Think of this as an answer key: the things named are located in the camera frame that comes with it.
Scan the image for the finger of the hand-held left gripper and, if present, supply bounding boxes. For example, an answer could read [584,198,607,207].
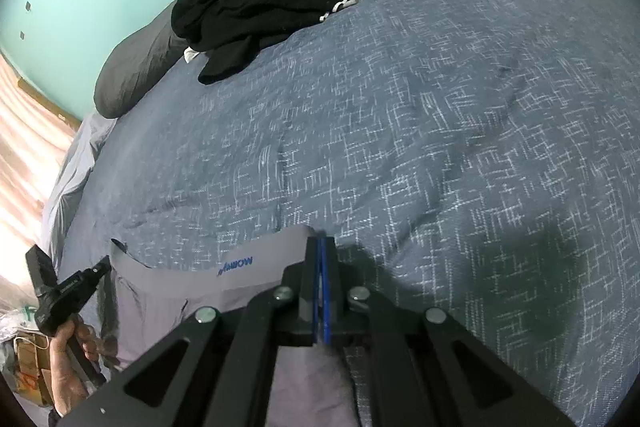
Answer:
[87,255,113,282]

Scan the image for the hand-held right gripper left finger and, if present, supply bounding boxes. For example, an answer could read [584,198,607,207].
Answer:
[57,236,322,427]

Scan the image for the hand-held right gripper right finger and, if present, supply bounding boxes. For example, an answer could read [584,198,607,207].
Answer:
[321,236,576,427]

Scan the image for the grey underwear with blue print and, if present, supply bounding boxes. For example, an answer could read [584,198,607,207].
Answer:
[107,226,361,427]

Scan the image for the pile of black clothes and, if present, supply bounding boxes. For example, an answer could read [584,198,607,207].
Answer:
[171,0,388,85]

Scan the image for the person's left hand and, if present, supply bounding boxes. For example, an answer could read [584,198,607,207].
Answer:
[49,314,121,415]

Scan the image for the white plastic bag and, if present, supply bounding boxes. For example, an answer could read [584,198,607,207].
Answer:
[0,304,41,343]

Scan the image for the cardboard box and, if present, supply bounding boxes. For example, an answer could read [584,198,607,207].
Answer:
[12,332,56,408]

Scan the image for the light grey bed sheet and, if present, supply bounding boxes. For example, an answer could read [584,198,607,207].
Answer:
[40,112,118,268]

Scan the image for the pink curtain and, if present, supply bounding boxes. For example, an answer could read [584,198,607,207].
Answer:
[0,52,81,308]

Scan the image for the dark grey pillow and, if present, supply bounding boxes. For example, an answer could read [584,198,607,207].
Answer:
[94,24,201,118]

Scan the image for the blue patterned blanket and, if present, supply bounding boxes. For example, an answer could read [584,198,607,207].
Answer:
[57,0,640,427]

